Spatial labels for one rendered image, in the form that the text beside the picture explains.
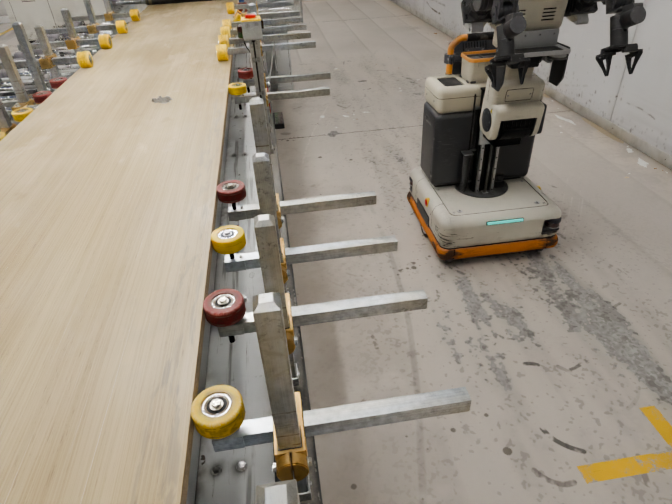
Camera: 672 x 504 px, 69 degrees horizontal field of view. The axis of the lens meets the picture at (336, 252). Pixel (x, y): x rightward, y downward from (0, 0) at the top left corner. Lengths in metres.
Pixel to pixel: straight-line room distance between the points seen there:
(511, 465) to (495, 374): 0.39
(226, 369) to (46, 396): 0.45
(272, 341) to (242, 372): 0.61
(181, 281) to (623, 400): 1.66
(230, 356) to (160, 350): 0.37
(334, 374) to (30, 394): 1.29
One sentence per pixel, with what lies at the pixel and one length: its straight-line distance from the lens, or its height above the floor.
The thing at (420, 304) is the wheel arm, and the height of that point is 0.84.
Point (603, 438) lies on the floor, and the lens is 2.02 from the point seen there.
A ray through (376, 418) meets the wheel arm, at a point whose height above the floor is 0.83.
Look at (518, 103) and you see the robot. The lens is 2.35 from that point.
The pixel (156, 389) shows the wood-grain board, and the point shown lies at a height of 0.90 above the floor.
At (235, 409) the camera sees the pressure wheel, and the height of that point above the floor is 0.91.
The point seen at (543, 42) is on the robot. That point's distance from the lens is 2.28.
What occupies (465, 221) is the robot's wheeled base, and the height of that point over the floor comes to 0.27.
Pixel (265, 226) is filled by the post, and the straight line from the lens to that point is 0.83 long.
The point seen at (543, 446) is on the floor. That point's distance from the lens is 1.93.
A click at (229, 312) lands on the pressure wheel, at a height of 0.91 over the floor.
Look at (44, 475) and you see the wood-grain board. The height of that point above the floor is 0.90.
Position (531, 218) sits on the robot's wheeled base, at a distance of 2.58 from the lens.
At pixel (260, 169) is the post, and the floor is 1.09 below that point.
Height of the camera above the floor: 1.53
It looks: 35 degrees down
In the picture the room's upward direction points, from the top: 3 degrees counter-clockwise
